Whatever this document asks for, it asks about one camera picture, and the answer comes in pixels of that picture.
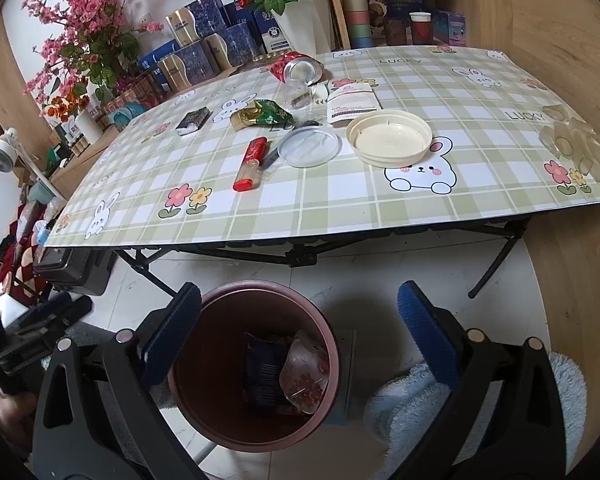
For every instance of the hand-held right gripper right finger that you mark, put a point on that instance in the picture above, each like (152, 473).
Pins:
(425, 330)

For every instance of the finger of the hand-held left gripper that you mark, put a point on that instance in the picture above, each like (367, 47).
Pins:
(70, 315)
(45, 307)

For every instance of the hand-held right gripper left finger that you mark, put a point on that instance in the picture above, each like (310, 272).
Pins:
(172, 335)

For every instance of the maroon plastic bin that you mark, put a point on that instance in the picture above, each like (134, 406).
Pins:
(215, 395)

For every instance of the blue cardboard box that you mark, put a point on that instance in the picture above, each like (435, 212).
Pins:
(265, 375)

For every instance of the clear red-printed plastic bag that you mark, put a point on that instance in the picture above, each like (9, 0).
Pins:
(307, 375)

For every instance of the red tube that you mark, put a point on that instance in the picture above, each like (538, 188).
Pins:
(250, 165)

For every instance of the cream plastic lid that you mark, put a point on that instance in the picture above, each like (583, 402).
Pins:
(387, 137)

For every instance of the small black packet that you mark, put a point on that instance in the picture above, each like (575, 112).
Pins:
(194, 121)

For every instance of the clear plastic lid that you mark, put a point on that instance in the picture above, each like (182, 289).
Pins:
(310, 146)

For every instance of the white sachet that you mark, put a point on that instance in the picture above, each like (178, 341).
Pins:
(354, 105)

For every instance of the green gold wrapper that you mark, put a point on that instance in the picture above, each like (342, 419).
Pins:
(265, 112)

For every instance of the clear wrapper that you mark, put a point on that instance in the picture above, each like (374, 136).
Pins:
(304, 100)

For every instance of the person's left hand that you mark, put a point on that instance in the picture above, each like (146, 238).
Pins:
(15, 412)

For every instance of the black hard case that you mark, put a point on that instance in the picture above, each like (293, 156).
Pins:
(75, 270)

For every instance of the red argyle blanket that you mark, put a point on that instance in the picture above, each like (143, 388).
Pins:
(20, 260)

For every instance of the checked bunny tablecloth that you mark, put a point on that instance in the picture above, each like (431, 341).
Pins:
(430, 210)

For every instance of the wooden low cabinet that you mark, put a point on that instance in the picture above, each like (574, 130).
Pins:
(80, 170)

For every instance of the white fan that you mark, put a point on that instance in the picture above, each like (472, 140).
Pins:
(2, 152)

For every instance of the orange flowers in white vase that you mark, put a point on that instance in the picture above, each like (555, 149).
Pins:
(87, 122)

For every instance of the gold blue gift box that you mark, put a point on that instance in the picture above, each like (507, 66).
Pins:
(200, 17)
(187, 67)
(235, 45)

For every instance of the blue flat carton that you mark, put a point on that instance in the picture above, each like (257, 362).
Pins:
(157, 57)

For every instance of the pink blossom arrangement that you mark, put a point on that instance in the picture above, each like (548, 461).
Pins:
(95, 25)

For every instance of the brown jar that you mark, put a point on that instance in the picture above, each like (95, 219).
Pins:
(396, 32)

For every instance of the red cup white lid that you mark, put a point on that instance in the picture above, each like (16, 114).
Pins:
(421, 30)

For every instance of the purple box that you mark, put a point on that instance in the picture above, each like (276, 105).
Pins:
(451, 29)

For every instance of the dark blue white-label box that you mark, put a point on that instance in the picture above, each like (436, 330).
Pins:
(272, 30)

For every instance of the stack of pastel cups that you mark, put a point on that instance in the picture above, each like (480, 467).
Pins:
(356, 12)

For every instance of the dark blue small box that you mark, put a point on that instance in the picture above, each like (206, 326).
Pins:
(240, 14)

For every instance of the wooden shelf unit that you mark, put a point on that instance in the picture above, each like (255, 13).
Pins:
(340, 5)

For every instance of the red rose plant white pot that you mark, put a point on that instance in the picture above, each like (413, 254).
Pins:
(300, 15)

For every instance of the black folding table frame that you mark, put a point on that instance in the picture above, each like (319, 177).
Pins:
(300, 259)

